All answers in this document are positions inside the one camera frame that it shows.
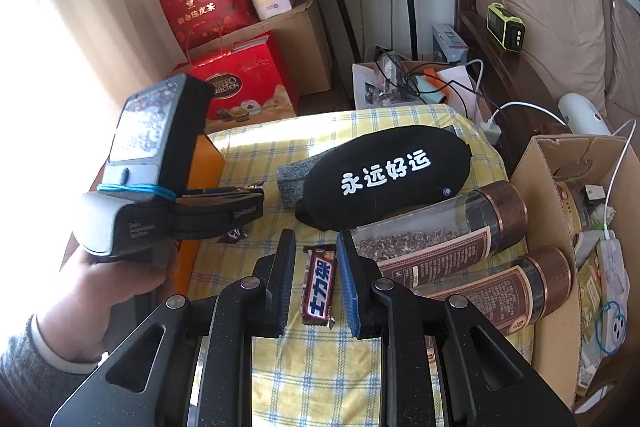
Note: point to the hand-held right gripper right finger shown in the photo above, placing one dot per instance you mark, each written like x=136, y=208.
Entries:
x=347, y=287

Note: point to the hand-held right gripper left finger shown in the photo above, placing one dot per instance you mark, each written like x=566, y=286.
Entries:
x=280, y=277

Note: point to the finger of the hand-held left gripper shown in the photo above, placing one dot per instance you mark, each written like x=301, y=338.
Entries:
x=249, y=207

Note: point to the brown chocolate bar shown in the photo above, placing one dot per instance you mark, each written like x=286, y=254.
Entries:
x=236, y=235
x=318, y=287

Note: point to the grey sock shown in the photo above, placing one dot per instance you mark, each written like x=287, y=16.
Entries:
x=295, y=182

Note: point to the orange cardboard box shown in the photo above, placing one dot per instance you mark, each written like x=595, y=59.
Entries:
x=210, y=162

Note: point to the glass jar with seeds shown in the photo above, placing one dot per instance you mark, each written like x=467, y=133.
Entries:
x=450, y=227

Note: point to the black eye mask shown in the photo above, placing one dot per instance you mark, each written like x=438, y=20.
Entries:
x=380, y=172

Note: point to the glass jar copper lid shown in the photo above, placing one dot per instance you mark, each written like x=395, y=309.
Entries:
x=500, y=287

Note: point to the person's left forearm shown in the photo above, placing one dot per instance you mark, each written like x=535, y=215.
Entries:
x=30, y=372

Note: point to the person's left hand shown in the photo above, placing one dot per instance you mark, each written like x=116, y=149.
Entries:
x=90, y=307

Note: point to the yellow plaid cloth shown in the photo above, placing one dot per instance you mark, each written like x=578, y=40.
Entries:
x=240, y=147

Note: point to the red chocolates gift bag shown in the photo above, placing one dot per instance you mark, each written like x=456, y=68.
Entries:
x=240, y=72

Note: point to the red tea gift box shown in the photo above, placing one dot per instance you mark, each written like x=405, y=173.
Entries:
x=205, y=2

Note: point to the white paper bag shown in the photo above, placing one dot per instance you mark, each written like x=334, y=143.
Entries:
x=362, y=82

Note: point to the large brown cardboard box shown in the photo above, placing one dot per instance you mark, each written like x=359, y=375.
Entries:
x=305, y=47

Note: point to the open brown cardboard box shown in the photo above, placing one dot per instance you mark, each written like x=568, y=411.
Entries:
x=540, y=207

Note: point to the teal case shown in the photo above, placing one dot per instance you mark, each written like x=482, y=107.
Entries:
x=425, y=92

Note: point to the white charger plug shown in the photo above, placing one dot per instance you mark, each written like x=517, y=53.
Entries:
x=491, y=132

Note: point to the brown round tin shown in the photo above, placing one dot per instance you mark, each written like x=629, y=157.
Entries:
x=570, y=207

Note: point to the blue and white box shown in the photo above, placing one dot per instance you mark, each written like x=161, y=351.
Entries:
x=447, y=44

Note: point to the white power strip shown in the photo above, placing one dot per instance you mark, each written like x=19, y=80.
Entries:
x=612, y=307

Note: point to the wooden sofa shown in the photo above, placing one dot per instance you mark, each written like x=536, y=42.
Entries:
x=520, y=77

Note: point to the white handheld appliance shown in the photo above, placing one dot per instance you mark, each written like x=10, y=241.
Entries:
x=582, y=114

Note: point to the green portable device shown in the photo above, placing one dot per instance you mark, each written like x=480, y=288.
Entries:
x=502, y=27

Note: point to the large brown sofa cushion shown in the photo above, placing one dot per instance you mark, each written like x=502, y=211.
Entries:
x=545, y=2

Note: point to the small brown sofa cushion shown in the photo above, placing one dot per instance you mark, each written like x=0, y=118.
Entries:
x=625, y=57

